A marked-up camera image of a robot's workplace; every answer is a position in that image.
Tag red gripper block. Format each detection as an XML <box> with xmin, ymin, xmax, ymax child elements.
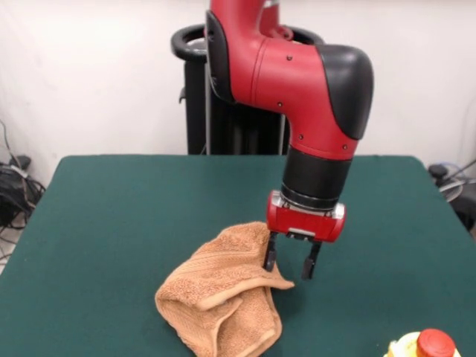
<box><xmin>262</xmin><ymin>190</ymin><xmax>347</xmax><ymax>281</ymax></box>

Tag tan terry towel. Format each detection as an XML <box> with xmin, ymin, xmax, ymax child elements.
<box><xmin>154</xmin><ymin>221</ymin><xmax>296</xmax><ymax>357</ymax></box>

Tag yellow emergency stop button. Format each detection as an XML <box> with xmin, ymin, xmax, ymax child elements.
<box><xmin>388</xmin><ymin>327</ymin><xmax>464</xmax><ymax>357</ymax></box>

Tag dark green tablecloth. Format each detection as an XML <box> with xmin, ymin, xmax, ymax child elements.
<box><xmin>0</xmin><ymin>154</ymin><xmax>476</xmax><ymax>357</ymax></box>

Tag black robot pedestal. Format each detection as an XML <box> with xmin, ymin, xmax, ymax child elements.
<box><xmin>170</xmin><ymin>24</ymin><xmax>327</xmax><ymax>155</ymax></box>

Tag tangled black cables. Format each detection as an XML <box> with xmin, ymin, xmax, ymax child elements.
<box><xmin>427</xmin><ymin>158</ymin><xmax>476</xmax><ymax>239</ymax></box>
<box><xmin>0</xmin><ymin>118</ymin><xmax>46</xmax><ymax>261</ymax></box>

